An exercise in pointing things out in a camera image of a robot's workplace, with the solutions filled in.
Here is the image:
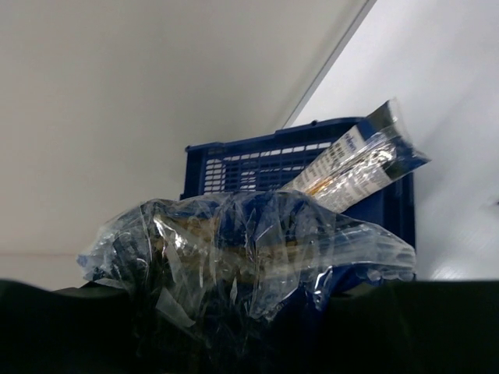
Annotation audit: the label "blue stacked plastic trays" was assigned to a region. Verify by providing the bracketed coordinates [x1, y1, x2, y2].
[179, 116, 418, 281]

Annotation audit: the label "pasta bag in tray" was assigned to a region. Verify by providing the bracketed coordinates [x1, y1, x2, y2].
[283, 99, 430, 213]

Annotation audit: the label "grasped blue yellow spaghetti bag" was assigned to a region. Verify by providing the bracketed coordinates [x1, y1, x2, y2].
[77, 191, 416, 328]

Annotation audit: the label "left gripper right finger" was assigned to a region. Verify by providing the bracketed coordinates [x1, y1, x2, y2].
[314, 280, 498, 373]

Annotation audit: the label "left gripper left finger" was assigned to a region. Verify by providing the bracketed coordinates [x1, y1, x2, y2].
[1, 280, 158, 373]

